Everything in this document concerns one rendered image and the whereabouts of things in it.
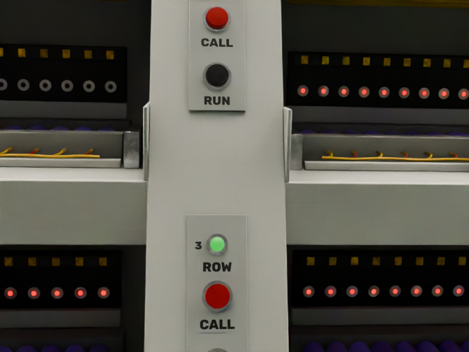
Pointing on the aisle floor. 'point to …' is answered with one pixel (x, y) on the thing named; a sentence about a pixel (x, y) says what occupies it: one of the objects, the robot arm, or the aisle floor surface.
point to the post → (216, 176)
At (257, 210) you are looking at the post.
